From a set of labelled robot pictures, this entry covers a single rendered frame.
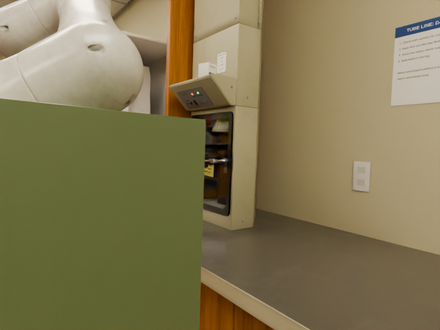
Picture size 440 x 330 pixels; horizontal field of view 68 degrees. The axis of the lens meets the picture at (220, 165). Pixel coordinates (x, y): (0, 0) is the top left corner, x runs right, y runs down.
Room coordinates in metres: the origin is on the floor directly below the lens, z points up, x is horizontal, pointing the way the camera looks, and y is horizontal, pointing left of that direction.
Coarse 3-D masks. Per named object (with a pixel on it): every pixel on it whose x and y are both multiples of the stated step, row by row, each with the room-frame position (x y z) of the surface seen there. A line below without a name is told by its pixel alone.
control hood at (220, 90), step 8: (192, 80) 1.25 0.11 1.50; (200, 80) 1.21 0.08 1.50; (208, 80) 1.18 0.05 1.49; (216, 80) 1.16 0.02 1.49; (224, 80) 1.18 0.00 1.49; (232, 80) 1.20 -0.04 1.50; (176, 88) 1.37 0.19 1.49; (184, 88) 1.33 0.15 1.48; (192, 88) 1.29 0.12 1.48; (208, 88) 1.22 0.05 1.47; (216, 88) 1.18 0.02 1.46; (224, 88) 1.18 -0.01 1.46; (232, 88) 1.21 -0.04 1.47; (176, 96) 1.42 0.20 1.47; (208, 96) 1.26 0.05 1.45; (216, 96) 1.22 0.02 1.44; (224, 96) 1.19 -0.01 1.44; (232, 96) 1.21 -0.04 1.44; (184, 104) 1.43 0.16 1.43; (216, 104) 1.26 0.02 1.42; (224, 104) 1.23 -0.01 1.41; (232, 104) 1.21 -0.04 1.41
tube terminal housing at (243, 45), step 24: (240, 24) 1.22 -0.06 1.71; (216, 48) 1.33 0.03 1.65; (240, 48) 1.22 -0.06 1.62; (192, 72) 1.47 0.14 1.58; (240, 72) 1.23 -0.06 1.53; (240, 96) 1.23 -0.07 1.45; (240, 120) 1.23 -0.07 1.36; (240, 144) 1.23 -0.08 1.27; (240, 168) 1.24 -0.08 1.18; (240, 192) 1.24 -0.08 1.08; (216, 216) 1.30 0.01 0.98; (240, 216) 1.24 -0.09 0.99
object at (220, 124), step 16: (224, 112) 1.26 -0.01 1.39; (208, 128) 1.34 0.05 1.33; (224, 128) 1.25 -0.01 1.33; (208, 144) 1.34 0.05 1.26; (224, 144) 1.25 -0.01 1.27; (208, 176) 1.33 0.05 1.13; (224, 176) 1.24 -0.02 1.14; (208, 192) 1.33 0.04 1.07; (224, 192) 1.24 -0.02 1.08; (208, 208) 1.32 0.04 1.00; (224, 208) 1.24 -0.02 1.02
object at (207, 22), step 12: (204, 0) 1.41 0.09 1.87; (216, 0) 1.34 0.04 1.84; (228, 0) 1.27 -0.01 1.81; (240, 0) 1.22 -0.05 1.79; (252, 0) 1.26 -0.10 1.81; (204, 12) 1.41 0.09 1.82; (216, 12) 1.34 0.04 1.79; (228, 12) 1.27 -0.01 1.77; (240, 12) 1.22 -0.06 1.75; (252, 12) 1.26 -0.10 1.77; (204, 24) 1.40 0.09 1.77; (216, 24) 1.33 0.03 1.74; (228, 24) 1.27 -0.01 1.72; (252, 24) 1.26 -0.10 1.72; (204, 36) 1.40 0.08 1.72
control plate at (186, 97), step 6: (186, 90) 1.33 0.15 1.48; (192, 90) 1.30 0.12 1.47; (198, 90) 1.27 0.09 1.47; (180, 96) 1.40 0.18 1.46; (186, 96) 1.36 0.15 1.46; (192, 96) 1.33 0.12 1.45; (198, 96) 1.30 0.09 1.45; (204, 96) 1.27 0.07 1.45; (186, 102) 1.40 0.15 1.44; (192, 102) 1.36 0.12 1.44; (198, 102) 1.33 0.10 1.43; (204, 102) 1.30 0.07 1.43; (210, 102) 1.28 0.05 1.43
